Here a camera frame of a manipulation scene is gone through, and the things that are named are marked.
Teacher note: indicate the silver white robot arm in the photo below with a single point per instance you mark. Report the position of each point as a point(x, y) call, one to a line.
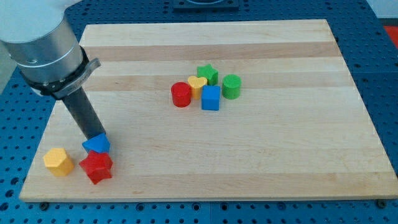
point(38, 37)

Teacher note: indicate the blue triangle block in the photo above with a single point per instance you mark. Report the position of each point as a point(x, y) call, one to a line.
point(99, 144)

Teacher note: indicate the blue cube block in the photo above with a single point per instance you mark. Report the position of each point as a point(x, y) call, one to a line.
point(210, 98)

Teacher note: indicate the red cylinder block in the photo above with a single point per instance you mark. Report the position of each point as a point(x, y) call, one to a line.
point(181, 94)

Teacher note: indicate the yellow heart block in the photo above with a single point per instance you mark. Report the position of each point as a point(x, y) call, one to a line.
point(196, 85)

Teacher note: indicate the green star block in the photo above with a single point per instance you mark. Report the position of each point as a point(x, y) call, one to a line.
point(208, 72)

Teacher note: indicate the green cylinder block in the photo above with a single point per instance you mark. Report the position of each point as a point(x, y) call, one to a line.
point(231, 86)

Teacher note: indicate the wooden board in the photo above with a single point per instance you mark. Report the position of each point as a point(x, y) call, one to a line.
point(298, 131)

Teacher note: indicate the red star block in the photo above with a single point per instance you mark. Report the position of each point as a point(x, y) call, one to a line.
point(97, 166)

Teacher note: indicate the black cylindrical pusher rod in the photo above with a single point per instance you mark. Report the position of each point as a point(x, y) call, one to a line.
point(82, 111)

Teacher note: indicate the yellow hexagon block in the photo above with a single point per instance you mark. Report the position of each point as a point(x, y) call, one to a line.
point(58, 162)

